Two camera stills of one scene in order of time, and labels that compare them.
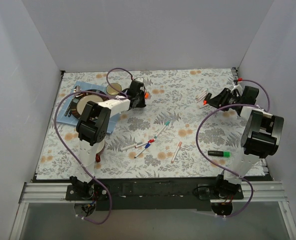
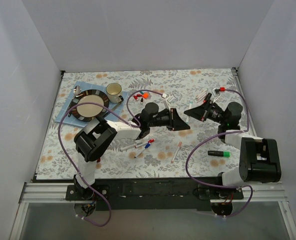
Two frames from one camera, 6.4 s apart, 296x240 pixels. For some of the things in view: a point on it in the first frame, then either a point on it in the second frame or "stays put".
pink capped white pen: (179, 146) stays put
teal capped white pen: (166, 123) → (189, 108)
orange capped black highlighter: (206, 99) stays put
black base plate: (156, 195) stays put
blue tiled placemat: (66, 116) stays put
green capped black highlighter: (220, 153) stays put
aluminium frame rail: (271, 192) stays put
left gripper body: (140, 97) → (172, 119)
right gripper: (219, 97) → (206, 109)
